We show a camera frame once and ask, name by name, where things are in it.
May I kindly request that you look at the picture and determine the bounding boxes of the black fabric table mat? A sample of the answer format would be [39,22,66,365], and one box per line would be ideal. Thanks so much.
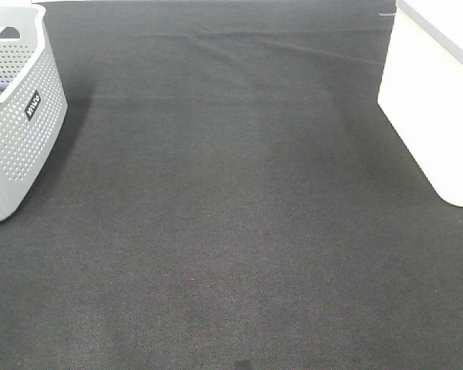
[0,1,463,369]

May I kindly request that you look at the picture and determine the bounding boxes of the white plastic basket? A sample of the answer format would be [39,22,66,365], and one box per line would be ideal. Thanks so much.
[377,1,463,207]

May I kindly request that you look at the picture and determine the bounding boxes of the grey perforated plastic basket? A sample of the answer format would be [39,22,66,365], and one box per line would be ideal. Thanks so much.
[0,1,68,222]

